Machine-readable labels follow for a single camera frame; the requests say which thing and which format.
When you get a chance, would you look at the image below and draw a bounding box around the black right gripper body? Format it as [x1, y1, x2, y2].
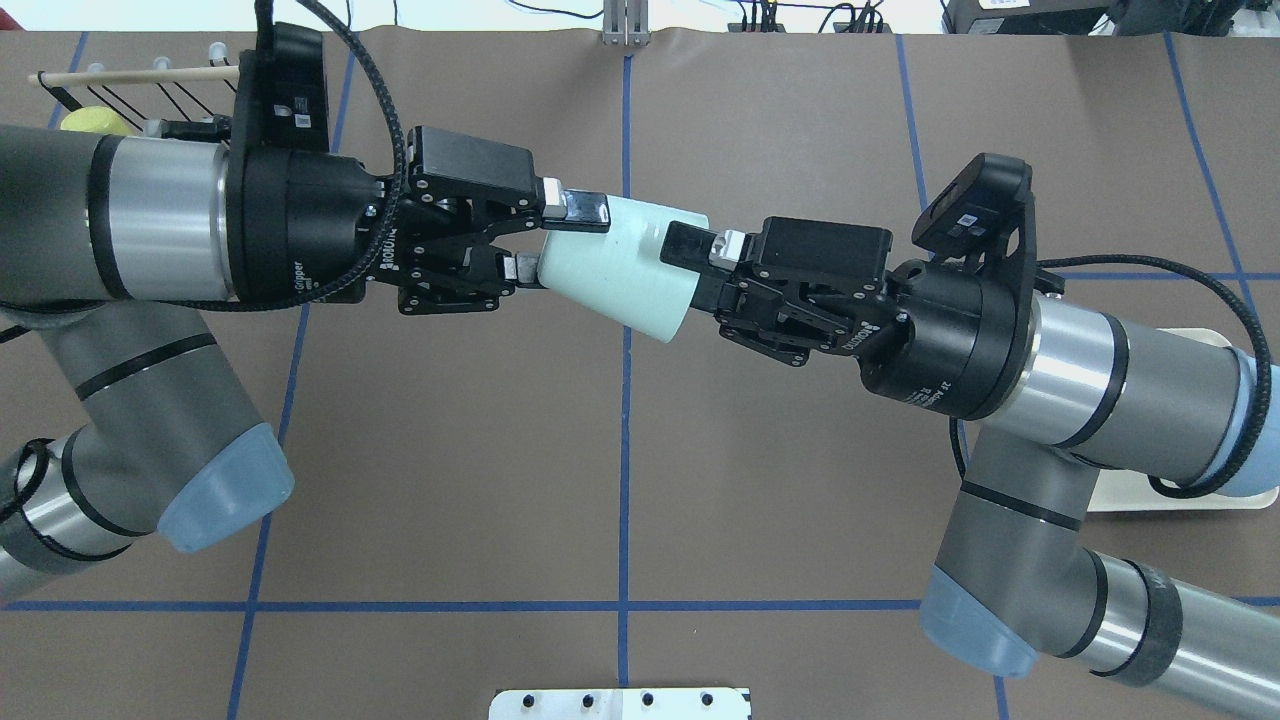
[712, 217, 1036, 420]

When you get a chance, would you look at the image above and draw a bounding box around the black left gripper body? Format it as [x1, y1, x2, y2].
[228, 126, 543, 315]

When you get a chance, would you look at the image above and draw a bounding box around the pale green cup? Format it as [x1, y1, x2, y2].
[538, 195, 710, 343]

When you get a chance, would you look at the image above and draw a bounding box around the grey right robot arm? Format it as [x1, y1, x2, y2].
[659, 209, 1277, 719]

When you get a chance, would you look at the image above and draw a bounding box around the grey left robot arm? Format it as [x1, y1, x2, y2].
[3, 126, 612, 601]

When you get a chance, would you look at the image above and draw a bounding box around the white rabbit serving tray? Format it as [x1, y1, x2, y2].
[1070, 316, 1277, 500]

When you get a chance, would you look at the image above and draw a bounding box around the yellow cup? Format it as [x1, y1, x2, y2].
[58, 106, 134, 136]

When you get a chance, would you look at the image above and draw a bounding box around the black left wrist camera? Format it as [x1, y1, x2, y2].
[230, 20, 330, 152]

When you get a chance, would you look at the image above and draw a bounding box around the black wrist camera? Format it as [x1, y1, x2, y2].
[911, 152, 1036, 293]
[230, 20, 330, 152]

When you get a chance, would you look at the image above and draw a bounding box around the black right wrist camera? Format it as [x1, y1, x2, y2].
[911, 152, 1036, 293]

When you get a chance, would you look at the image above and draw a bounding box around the black wire cup rack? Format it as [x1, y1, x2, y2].
[24, 41, 241, 136]

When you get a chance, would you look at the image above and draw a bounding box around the aluminium frame post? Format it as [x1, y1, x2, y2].
[602, 0, 652, 47]

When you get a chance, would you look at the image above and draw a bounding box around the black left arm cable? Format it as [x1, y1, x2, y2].
[200, 0, 413, 313]

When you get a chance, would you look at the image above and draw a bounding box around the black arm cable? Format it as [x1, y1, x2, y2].
[948, 258, 1274, 501]
[200, 0, 413, 313]

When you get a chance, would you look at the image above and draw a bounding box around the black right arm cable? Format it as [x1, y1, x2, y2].
[948, 258, 1274, 501]

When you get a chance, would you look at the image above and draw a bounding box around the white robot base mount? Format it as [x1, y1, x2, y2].
[488, 687, 753, 719]

